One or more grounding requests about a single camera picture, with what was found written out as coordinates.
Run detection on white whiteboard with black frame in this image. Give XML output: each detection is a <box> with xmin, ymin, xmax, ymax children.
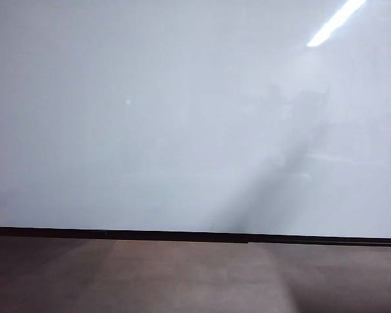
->
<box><xmin>0</xmin><ymin>0</ymin><xmax>391</xmax><ymax>248</ymax></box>

